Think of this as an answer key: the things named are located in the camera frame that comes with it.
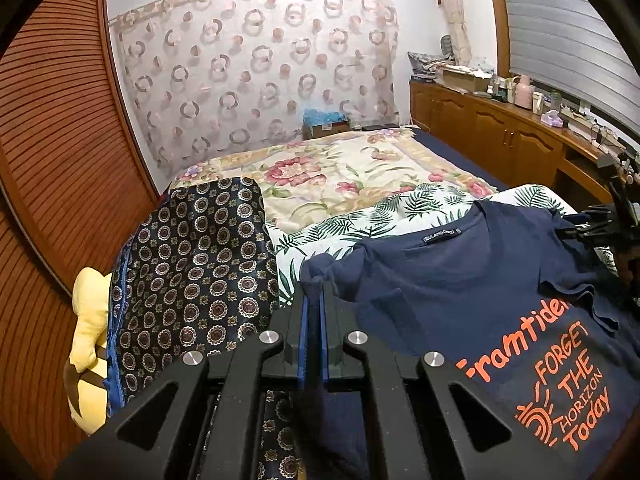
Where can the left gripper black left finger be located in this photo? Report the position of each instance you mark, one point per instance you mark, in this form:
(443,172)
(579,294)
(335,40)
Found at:
(202,417)

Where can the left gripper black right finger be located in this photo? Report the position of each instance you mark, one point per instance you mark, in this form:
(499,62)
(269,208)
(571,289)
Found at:
(423,419)

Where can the navy blue printed t-shirt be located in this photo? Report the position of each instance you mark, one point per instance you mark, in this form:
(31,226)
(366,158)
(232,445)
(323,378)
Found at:
(535,320)

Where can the wooden sideboard cabinet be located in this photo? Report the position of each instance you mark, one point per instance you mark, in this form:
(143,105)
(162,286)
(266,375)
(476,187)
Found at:
(511,144)

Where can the yellow plush pillow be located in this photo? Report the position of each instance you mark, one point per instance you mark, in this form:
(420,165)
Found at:
(86,367)

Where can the navy circle-patterned folded cloth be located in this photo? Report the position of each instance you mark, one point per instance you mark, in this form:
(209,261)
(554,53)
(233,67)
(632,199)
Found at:
(199,274)

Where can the pink thermos bottle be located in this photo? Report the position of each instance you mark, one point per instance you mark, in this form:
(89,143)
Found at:
(523,92)

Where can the white palm-leaf bed cover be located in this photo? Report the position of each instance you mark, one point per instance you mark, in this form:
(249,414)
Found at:
(429,205)

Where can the grey window blind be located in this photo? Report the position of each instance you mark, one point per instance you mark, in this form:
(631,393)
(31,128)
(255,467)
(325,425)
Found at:
(566,45)

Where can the navy blue bed sheet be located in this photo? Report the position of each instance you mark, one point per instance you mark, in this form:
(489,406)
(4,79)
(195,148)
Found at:
(460,159)

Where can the cardboard box on sideboard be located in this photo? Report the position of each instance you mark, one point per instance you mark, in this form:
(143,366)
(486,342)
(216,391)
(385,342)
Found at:
(465,80)

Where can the cream floral blanket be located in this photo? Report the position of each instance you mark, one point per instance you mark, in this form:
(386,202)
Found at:
(309,181)

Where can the brown louvered wardrobe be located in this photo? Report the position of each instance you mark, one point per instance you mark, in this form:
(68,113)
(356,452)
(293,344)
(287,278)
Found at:
(73,186)

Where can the cream side curtain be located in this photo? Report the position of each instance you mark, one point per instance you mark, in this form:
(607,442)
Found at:
(454,12)

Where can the cardboard box with blue bag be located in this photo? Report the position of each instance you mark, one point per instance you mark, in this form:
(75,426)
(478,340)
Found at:
(317,123)

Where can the pink circle-patterned curtain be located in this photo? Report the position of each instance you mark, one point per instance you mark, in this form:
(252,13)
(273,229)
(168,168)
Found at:
(212,77)

